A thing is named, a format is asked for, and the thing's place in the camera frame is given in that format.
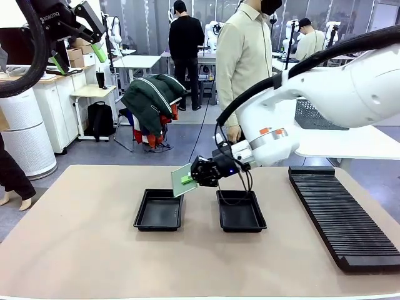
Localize person's right forearm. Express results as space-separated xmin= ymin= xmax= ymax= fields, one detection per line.
xmin=216 ymin=71 xmax=242 ymax=129

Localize black tripod stand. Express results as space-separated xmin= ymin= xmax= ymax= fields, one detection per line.
xmin=282 ymin=20 xmax=297 ymax=71
xmin=323 ymin=24 xmax=341 ymax=51

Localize white air purifier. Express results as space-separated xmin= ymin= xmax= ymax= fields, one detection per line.
xmin=0 ymin=93 xmax=59 ymax=181

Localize grey step stool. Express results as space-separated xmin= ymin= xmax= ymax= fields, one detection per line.
xmin=199 ymin=80 xmax=218 ymax=106

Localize person with black cap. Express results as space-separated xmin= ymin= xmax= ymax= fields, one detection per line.
xmin=293 ymin=17 xmax=326 ymax=63

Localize white long background desk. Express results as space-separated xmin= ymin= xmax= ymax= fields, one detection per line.
xmin=271 ymin=57 xmax=298 ymax=76

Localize black slotted board rack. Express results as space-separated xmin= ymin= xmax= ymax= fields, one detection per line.
xmin=287 ymin=166 xmax=400 ymax=273

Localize black hanging cable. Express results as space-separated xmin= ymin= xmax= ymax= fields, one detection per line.
xmin=192 ymin=71 xmax=216 ymax=166

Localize thin black wrist cables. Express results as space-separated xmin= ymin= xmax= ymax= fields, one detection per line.
xmin=214 ymin=124 xmax=254 ymax=208

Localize black ESD tray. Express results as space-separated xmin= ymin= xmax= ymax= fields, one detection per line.
xmin=216 ymin=189 xmax=268 ymax=233
xmin=133 ymin=188 xmax=185 ymax=233

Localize grey mesh basket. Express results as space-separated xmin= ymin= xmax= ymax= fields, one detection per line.
xmin=294 ymin=98 xmax=350 ymax=131

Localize person in beige shirt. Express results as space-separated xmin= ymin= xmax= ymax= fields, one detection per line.
xmin=215 ymin=0 xmax=284 ymax=143

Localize green circuit board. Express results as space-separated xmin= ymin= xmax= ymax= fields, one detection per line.
xmin=171 ymin=162 xmax=199 ymax=198

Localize person in dark trousers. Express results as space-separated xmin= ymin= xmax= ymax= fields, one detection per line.
xmin=0 ymin=133 xmax=38 ymax=212

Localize white cabinet wooden top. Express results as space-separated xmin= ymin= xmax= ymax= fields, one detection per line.
xmin=32 ymin=64 xmax=96 ymax=154

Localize black computer monitor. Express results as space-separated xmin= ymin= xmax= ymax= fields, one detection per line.
xmin=0 ymin=27 xmax=25 ymax=66

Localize black backpack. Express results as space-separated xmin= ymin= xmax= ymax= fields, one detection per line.
xmin=86 ymin=101 xmax=116 ymax=143

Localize person in black clothes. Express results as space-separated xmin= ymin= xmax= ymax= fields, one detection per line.
xmin=168 ymin=0 xmax=206 ymax=112

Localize black left arm hose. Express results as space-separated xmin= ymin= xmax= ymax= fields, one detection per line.
xmin=0 ymin=0 xmax=51 ymax=99

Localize small wooden side table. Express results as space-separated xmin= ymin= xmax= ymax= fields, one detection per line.
xmin=70 ymin=84 xmax=118 ymax=141

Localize dark green jacket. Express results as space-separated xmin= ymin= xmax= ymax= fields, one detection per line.
xmin=121 ymin=74 xmax=188 ymax=137

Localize person's right hand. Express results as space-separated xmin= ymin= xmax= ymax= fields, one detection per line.
xmin=226 ymin=126 xmax=244 ymax=143

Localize white rounded table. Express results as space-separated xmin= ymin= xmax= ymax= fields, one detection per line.
xmin=295 ymin=124 xmax=400 ymax=160

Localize metal frame chair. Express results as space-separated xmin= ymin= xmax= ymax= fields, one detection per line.
xmin=114 ymin=107 xmax=169 ymax=154

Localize red cloth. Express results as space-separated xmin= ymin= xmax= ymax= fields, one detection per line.
xmin=132 ymin=104 xmax=179 ymax=149

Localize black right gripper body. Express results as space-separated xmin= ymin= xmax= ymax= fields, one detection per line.
xmin=212 ymin=154 xmax=243 ymax=181

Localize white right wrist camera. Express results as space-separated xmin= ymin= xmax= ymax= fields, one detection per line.
xmin=212 ymin=140 xmax=253 ymax=165

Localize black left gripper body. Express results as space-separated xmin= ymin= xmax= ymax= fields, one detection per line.
xmin=32 ymin=0 xmax=83 ymax=42

